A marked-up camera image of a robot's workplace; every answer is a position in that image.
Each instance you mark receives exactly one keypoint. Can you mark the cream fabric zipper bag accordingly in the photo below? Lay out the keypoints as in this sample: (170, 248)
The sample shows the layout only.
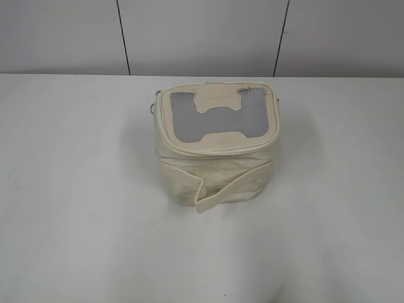
(215, 141)

